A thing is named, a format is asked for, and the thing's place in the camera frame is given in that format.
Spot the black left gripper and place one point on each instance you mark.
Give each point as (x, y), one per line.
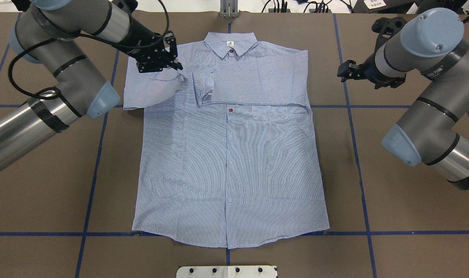
(137, 41)

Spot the light blue striped shirt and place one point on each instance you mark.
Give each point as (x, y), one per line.
(229, 155)

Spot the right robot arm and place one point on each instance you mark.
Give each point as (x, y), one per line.
(432, 43)

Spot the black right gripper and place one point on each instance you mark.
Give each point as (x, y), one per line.
(371, 70)

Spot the aluminium frame post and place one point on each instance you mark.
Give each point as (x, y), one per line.
(229, 8)

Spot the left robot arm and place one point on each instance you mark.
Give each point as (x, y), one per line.
(45, 34)

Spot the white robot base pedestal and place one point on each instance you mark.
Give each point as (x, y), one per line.
(240, 271)

